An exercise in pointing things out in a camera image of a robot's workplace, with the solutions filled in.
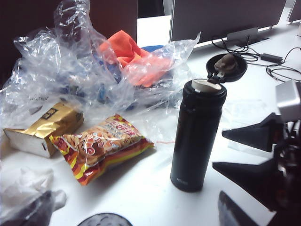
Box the black cable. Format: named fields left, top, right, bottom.
left=211, top=34, right=262, bottom=61
left=265, top=46, right=301, bottom=83

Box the orange yellow striped snack bag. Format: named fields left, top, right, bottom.
left=48, top=113, right=155, bottom=186

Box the orange cloth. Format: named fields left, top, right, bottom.
left=98, top=30, right=176, bottom=88

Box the gold paper box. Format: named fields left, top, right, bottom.
left=3, top=101, right=85, bottom=158

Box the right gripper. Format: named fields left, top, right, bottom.
left=212, top=112, right=301, bottom=212

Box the black thermos with flip lid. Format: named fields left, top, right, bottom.
left=169, top=53, right=249, bottom=193

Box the black power adapter brick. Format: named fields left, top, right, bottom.
left=260, top=53, right=283, bottom=64

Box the textured grey translucent mug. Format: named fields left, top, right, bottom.
left=77, top=212, right=131, bottom=226

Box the crumpled clear plastic bag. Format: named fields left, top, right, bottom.
left=0, top=0, right=202, bottom=142

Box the grey monitor edge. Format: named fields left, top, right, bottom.
left=288, top=0, right=301, bottom=24

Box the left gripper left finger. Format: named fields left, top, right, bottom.
left=14, top=190, right=54, bottom=226

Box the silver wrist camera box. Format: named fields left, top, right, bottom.
left=274, top=79, right=301, bottom=116

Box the grey monitor with silver stand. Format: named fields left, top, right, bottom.
left=169, top=0, right=289, bottom=50

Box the blue round lid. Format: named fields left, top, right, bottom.
left=139, top=44, right=166, bottom=53

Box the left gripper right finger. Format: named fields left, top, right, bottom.
left=217, top=190, right=277, bottom=226

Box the crumpled white plastic wrap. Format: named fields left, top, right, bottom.
left=0, top=166, right=68, bottom=226

